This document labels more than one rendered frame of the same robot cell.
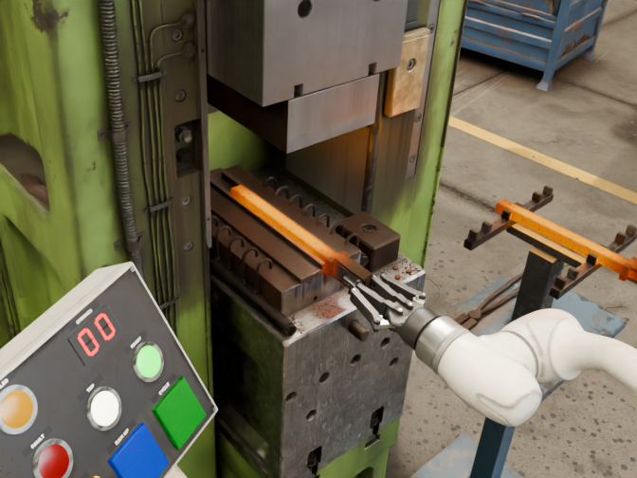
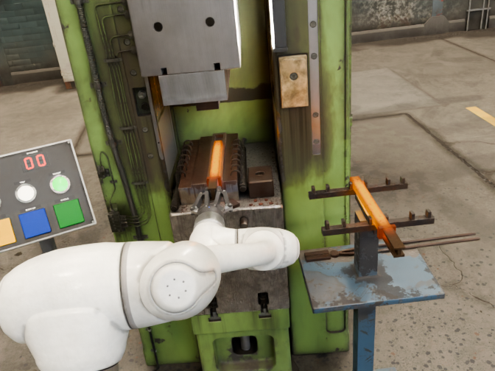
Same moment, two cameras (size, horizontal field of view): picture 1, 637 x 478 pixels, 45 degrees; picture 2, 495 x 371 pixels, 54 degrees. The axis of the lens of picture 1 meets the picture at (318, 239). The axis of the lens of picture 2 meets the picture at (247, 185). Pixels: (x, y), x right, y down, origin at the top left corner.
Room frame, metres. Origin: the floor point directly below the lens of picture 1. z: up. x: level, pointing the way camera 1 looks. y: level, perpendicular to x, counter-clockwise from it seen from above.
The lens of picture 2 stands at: (0.22, -1.14, 1.74)
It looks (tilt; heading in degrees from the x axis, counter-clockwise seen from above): 28 degrees down; 45
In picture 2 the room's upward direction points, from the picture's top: 6 degrees counter-clockwise
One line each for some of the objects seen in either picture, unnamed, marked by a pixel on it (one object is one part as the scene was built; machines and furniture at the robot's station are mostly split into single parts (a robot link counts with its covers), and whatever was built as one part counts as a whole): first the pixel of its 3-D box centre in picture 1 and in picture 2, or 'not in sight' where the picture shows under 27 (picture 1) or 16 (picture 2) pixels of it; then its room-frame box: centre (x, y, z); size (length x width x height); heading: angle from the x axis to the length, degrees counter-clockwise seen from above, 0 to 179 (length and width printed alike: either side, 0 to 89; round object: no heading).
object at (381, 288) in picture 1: (391, 296); (216, 202); (1.09, -0.14, 1.00); 0.11 x 0.01 x 0.04; 38
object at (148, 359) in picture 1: (148, 361); (60, 184); (0.79, 0.23, 1.09); 0.05 x 0.03 x 0.04; 133
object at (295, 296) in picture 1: (257, 232); (211, 165); (1.32, 0.13, 0.96); 0.42 x 0.20 x 0.09; 43
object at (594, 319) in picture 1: (527, 327); (365, 272); (1.36, -0.50, 0.71); 0.40 x 0.30 x 0.02; 136
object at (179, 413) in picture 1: (177, 413); (68, 213); (0.77, 0.19, 1.01); 0.07 x 0.05 x 0.07; 158
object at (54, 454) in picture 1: (53, 462); not in sight; (0.60, 0.31, 1.09); 0.05 x 0.03 x 0.04; 133
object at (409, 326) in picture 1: (410, 320); (211, 214); (1.03, -0.17, 0.99); 0.09 x 0.08 x 0.07; 43
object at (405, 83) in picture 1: (406, 72); (293, 82); (1.47, -0.16, 1.27); 0.09 x 0.02 x 0.17; 133
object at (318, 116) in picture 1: (259, 70); (198, 70); (1.32, 0.13, 1.32); 0.42 x 0.20 x 0.10; 43
